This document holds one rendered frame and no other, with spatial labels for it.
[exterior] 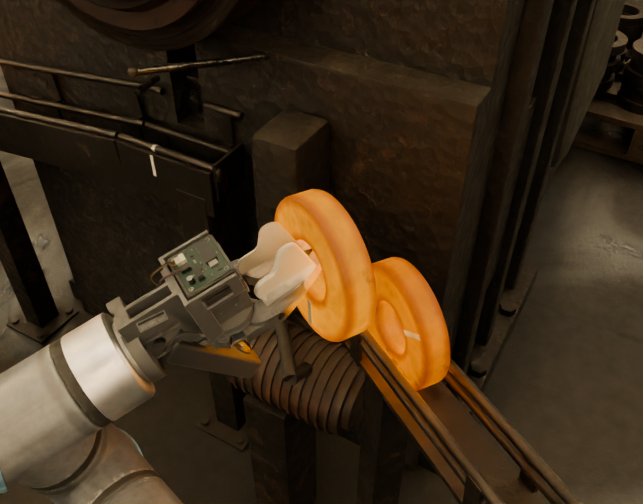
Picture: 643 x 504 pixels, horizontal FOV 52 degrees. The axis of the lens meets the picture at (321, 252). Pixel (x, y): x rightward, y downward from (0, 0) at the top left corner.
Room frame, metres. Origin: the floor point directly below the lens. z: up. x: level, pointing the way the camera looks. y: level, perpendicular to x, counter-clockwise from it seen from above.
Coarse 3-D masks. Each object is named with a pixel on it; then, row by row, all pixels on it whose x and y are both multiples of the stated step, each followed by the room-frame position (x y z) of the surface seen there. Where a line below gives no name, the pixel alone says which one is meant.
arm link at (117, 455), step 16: (112, 432) 0.37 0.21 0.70; (96, 448) 0.34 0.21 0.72; (112, 448) 0.36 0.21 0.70; (128, 448) 0.36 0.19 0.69; (96, 464) 0.33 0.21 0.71; (112, 464) 0.34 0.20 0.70; (128, 464) 0.34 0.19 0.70; (144, 464) 0.35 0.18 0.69; (64, 480) 0.31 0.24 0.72; (80, 480) 0.32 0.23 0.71; (96, 480) 0.32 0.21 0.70; (112, 480) 0.32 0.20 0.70; (48, 496) 0.32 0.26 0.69; (64, 496) 0.31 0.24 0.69; (80, 496) 0.31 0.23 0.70; (96, 496) 0.31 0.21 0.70
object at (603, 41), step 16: (608, 0) 1.49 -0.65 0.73; (624, 0) 1.82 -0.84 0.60; (592, 16) 1.45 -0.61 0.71; (608, 16) 1.57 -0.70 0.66; (592, 32) 1.46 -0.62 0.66; (608, 32) 1.67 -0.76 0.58; (592, 48) 1.48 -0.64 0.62; (608, 48) 1.78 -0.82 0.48; (592, 64) 1.54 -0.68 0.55; (576, 80) 1.48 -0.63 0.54; (592, 80) 1.63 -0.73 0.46; (576, 96) 1.49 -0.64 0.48; (592, 96) 1.75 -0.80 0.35; (576, 112) 1.52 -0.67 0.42; (576, 128) 1.59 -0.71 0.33; (560, 144) 1.52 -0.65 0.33; (560, 160) 1.54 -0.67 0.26; (544, 192) 1.71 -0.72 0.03
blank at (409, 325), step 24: (384, 264) 0.55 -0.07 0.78; (408, 264) 0.54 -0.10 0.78; (384, 288) 0.53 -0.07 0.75; (408, 288) 0.50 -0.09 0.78; (384, 312) 0.55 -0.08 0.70; (408, 312) 0.48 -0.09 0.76; (432, 312) 0.48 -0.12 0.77; (384, 336) 0.53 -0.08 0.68; (408, 336) 0.48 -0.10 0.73; (432, 336) 0.46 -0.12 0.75; (408, 360) 0.47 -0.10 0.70; (432, 360) 0.45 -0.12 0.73; (432, 384) 0.46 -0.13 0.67
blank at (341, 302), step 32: (320, 192) 0.52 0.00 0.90; (288, 224) 0.52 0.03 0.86; (320, 224) 0.47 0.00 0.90; (352, 224) 0.47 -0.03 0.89; (320, 256) 0.46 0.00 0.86; (352, 256) 0.44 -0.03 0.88; (320, 288) 0.49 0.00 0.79; (352, 288) 0.43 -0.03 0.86; (320, 320) 0.46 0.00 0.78; (352, 320) 0.42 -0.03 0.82
